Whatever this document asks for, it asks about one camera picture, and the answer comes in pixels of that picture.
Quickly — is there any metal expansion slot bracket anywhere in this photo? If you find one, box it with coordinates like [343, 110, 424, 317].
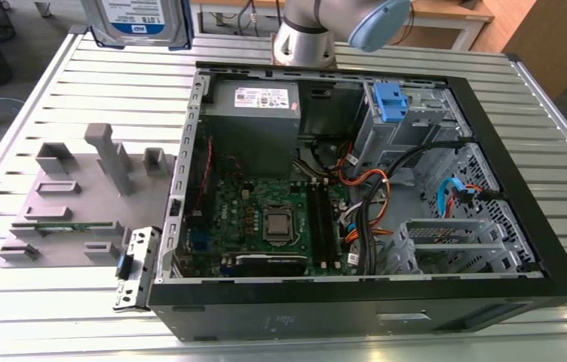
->
[112, 225, 165, 313]

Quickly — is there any green RAM stick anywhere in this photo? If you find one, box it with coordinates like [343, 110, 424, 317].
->
[10, 222, 116, 232]

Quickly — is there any blue port connector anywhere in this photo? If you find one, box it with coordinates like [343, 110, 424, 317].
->
[116, 255, 135, 281]

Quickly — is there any thick black case cable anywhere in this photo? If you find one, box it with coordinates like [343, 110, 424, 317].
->
[356, 139, 468, 275]

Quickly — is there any blue drive cage latch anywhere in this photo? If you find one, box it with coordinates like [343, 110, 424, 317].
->
[372, 83, 410, 124]

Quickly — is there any grey parts rack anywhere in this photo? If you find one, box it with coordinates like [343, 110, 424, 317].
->
[0, 122, 179, 269]

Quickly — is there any black RAM slot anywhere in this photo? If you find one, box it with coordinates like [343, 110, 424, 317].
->
[308, 179, 325, 267]
[320, 179, 340, 266]

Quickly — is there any black graphics card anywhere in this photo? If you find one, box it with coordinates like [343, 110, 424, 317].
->
[235, 254, 309, 277]

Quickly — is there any grey power supply unit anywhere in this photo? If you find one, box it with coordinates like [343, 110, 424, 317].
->
[201, 79, 300, 178]

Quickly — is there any black open PC case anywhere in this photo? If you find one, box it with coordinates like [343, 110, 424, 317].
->
[145, 60, 567, 343]

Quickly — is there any orange wire bundle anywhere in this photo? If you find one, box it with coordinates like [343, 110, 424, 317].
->
[337, 169, 395, 246]

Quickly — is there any silver CPU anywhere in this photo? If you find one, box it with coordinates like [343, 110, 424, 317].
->
[263, 213, 295, 237]

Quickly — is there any metal drive cage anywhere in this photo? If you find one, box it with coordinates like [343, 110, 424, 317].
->
[352, 81, 471, 183]

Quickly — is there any hard disk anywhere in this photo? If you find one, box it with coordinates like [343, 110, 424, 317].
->
[80, 0, 195, 52]

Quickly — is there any metal disk bay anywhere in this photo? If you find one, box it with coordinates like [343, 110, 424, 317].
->
[398, 217, 536, 275]

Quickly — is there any wooden desk white frame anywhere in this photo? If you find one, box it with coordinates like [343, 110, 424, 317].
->
[161, 0, 495, 50]

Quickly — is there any wooden cabinet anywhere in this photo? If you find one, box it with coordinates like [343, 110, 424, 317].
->
[468, 0, 567, 101]

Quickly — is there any green motherboard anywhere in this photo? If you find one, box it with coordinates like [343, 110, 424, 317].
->
[181, 176, 366, 278]

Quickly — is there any orange black power wire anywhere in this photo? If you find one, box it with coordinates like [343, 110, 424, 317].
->
[456, 183, 504, 204]

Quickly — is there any CPU socket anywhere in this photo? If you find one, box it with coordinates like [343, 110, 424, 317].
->
[260, 203, 300, 249]

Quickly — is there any blue data wire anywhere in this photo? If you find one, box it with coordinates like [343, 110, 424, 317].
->
[435, 176, 467, 220]

